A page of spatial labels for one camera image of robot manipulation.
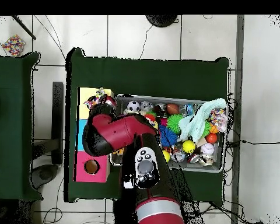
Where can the yellow ball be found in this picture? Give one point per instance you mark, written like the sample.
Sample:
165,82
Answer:
166,156
189,146

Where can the orange ball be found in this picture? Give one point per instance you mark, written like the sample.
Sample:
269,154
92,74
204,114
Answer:
211,138

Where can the wooden box with three holes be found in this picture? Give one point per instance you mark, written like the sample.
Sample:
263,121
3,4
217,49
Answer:
102,177

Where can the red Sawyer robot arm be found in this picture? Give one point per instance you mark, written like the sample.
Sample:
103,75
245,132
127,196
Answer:
121,133

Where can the small brown football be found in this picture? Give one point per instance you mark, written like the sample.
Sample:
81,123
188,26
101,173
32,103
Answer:
172,109

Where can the small soccer ball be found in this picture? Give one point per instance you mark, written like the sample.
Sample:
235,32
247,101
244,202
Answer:
133,106

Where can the mint green cloth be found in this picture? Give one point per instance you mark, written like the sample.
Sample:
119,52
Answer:
193,123

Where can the black round object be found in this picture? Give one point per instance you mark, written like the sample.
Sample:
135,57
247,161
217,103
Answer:
162,20

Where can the silver mesh bin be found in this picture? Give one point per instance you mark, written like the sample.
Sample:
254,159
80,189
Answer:
200,169

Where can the black rod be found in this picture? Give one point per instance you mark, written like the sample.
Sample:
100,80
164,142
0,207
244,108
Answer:
23,26

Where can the white baseball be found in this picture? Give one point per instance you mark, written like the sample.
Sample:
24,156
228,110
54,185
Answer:
207,148

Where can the green spiky ball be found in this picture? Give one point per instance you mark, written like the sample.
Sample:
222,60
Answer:
173,123

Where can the grey rounded object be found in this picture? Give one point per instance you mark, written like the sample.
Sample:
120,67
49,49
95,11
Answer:
44,175

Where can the blue spiky ball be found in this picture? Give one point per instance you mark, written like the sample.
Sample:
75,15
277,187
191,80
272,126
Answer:
168,137

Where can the colourful patterned cloth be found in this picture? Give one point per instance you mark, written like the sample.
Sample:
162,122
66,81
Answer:
14,45
218,119
100,93

